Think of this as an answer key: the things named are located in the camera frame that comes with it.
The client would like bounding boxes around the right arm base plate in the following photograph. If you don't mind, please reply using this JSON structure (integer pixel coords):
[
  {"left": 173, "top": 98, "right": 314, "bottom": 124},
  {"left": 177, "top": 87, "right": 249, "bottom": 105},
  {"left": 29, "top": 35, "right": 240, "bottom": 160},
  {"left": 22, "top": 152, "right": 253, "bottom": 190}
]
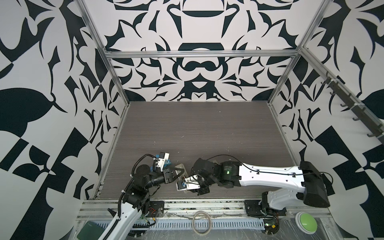
[{"left": 244, "top": 200, "right": 287, "bottom": 219}]

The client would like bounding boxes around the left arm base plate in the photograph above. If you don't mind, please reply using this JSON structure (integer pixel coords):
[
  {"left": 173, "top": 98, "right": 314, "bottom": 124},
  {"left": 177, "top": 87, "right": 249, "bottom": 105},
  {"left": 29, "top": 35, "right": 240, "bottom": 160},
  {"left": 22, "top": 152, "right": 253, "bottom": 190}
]
[{"left": 145, "top": 200, "right": 165, "bottom": 218}]

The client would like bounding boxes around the white remote control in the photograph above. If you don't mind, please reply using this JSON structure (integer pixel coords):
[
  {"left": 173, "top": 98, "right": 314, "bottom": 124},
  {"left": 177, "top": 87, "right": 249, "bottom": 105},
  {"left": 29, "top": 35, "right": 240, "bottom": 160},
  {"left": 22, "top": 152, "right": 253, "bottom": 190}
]
[{"left": 175, "top": 164, "right": 189, "bottom": 181}]

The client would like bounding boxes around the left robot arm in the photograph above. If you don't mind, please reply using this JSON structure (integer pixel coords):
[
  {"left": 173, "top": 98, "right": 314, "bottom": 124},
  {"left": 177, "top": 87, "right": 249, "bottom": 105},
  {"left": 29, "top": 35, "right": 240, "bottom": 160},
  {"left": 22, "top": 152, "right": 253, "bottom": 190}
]
[{"left": 99, "top": 153, "right": 186, "bottom": 240}]

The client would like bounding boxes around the green push button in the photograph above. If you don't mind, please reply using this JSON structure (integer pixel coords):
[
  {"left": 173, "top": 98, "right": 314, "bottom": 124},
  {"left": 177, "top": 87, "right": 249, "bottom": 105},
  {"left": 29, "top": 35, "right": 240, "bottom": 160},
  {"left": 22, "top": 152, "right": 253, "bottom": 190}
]
[{"left": 295, "top": 212, "right": 318, "bottom": 235}]

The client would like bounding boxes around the black wall hook rail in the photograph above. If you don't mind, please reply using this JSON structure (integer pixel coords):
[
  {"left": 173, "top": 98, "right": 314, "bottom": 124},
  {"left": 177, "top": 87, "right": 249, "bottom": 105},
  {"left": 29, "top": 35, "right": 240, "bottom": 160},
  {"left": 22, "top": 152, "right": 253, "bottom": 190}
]
[{"left": 322, "top": 71, "right": 384, "bottom": 145}]

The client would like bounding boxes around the dark green pad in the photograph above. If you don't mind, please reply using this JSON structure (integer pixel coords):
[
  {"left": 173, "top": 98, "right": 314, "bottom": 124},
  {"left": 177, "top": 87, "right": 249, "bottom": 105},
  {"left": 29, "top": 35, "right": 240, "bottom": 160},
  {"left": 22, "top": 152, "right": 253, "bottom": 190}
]
[{"left": 77, "top": 222, "right": 104, "bottom": 240}]

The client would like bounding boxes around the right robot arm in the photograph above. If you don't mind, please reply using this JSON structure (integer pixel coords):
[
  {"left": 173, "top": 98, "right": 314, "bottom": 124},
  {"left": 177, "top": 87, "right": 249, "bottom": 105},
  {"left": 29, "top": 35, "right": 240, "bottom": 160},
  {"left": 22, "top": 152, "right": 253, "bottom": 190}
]
[{"left": 182, "top": 159, "right": 331, "bottom": 215}]

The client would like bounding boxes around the coiled beige cable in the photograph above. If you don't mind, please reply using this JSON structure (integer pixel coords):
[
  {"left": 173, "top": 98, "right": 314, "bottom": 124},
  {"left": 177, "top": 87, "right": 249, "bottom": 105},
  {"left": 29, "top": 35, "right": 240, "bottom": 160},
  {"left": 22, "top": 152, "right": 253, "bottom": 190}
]
[{"left": 191, "top": 210, "right": 213, "bottom": 235}]

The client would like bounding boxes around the slotted cable duct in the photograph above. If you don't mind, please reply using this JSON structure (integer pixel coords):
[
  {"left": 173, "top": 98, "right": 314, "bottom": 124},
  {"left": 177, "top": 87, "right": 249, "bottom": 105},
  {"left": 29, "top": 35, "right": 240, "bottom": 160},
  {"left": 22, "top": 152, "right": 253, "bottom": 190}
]
[{"left": 89, "top": 218, "right": 266, "bottom": 231}]

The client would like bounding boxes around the small electronics board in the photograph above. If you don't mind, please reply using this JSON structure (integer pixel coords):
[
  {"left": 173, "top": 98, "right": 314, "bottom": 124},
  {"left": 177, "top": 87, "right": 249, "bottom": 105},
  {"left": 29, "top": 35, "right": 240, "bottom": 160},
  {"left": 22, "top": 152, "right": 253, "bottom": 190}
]
[{"left": 263, "top": 218, "right": 280, "bottom": 236}]

